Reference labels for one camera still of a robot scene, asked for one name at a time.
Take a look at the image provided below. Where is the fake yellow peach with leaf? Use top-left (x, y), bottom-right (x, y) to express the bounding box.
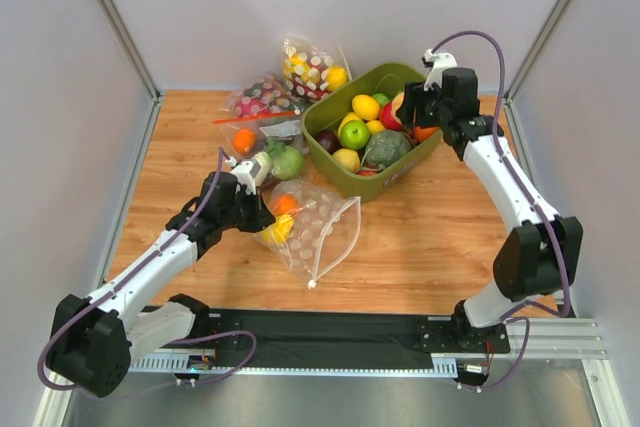
top-left (391, 91), bottom-right (405, 124)

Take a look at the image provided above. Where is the fake red peach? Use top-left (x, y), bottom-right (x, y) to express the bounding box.
top-left (378, 102), bottom-right (403, 131)

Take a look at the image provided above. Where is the fake yellow lemon from bag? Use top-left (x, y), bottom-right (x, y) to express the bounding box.
top-left (351, 94), bottom-right (381, 121)

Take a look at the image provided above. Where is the fake orange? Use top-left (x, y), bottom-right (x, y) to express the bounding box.
top-left (270, 194), bottom-right (300, 217)
top-left (413, 127), bottom-right (440, 143)
top-left (231, 128), bottom-right (257, 155)

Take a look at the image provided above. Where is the fake yellow pear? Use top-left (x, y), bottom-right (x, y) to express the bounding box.
top-left (366, 120), bottom-right (386, 135)
top-left (259, 214), bottom-right (294, 245)

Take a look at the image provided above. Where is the clear zip bag with fruit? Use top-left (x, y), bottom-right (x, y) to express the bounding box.
top-left (255, 179), bottom-right (362, 289)

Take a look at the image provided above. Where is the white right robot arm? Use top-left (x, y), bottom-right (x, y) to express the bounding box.
top-left (397, 60), bottom-right (583, 334)

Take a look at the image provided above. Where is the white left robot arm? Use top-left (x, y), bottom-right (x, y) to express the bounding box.
top-left (37, 165), bottom-right (275, 398)

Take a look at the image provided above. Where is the fake orange in bin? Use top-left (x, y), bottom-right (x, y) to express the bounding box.
top-left (413, 127), bottom-right (440, 143)

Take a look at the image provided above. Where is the fake bumpy green fruit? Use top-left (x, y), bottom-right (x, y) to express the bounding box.
top-left (372, 93), bottom-right (390, 107)

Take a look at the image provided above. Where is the fake netted melon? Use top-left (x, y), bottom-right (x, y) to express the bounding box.
top-left (363, 130), bottom-right (413, 170)

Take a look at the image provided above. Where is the fake green apple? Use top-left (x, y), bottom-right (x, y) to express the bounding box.
top-left (339, 120), bottom-right (371, 150)

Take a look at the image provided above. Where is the fake green cabbage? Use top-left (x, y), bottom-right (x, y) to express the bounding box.
top-left (266, 139), bottom-right (304, 181)

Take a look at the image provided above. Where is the fake red apple in bin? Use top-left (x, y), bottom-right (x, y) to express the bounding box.
top-left (356, 169), bottom-right (380, 176)

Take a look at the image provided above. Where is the fake yellow quince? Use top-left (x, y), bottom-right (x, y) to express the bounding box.
top-left (332, 148), bottom-right (361, 173)

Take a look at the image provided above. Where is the fake dark red plum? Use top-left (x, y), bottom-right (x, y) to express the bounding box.
top-left (315, 129), bottom-right (341, 155)

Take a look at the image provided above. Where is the clear bag with orange zipper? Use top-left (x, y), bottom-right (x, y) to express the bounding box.
top-left (214, 111), bottom-right (306, 185)

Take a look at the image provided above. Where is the polka dot bag with lemon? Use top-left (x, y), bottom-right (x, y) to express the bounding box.
top-left (281, 37), bottom-right (352, 104)

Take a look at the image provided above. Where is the polka dot bag with strawberry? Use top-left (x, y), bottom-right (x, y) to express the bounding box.
top-left (221, 74), bottom-right (308, 118)

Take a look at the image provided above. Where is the green plastic bin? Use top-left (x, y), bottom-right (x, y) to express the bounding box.
top-left (301, 62), bottom-right (442, 203)

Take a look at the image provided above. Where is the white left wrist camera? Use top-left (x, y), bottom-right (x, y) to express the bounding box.
top-left (231, 159), bottom-right (268, 195)

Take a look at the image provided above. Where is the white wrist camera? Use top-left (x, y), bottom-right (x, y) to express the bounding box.
top-left (231, 159), bottom-right (268, 195)
top-left (422, 49), bottom-right (458, 91)

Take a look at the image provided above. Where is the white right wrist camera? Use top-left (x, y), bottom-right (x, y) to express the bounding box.
top-left (422, 49), bottom-right (458, 91)

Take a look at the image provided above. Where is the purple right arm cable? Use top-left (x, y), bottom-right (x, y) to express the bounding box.
top-left (429, 29), bottom-right (574, 391)

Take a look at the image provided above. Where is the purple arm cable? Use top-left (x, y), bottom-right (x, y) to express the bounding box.
top-left (429, 29), bottom-right (574, 391)
top-left (37, 146), bottom-right (236, 391)

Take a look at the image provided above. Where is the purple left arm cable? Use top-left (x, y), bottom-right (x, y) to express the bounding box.
top-left (37, 146), bottom-right (236, 391)

